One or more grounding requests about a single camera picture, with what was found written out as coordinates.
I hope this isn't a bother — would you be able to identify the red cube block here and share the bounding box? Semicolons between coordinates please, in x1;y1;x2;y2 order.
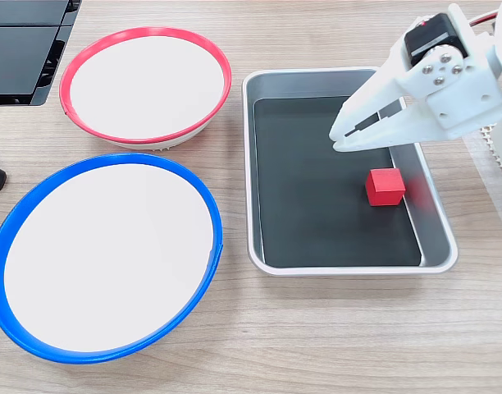
364;167;407;208

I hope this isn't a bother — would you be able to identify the black tray liner mat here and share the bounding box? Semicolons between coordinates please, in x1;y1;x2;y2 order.
253;95;423;268

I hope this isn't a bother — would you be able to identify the silver metal tray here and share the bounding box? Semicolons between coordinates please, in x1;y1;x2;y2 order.
241;66;459;277

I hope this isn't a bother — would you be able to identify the red rimmed white dish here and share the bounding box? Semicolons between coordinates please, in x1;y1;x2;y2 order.
58;26;233;153

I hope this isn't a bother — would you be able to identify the blue rimmed white dish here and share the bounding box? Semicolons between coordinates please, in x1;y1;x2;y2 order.
0;153;224;365

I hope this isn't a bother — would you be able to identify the black flat panel device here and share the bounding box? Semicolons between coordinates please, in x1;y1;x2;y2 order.
0;0;83;107

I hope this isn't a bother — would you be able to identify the red black arm cable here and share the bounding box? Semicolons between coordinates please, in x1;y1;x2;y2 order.
466;9;500;28

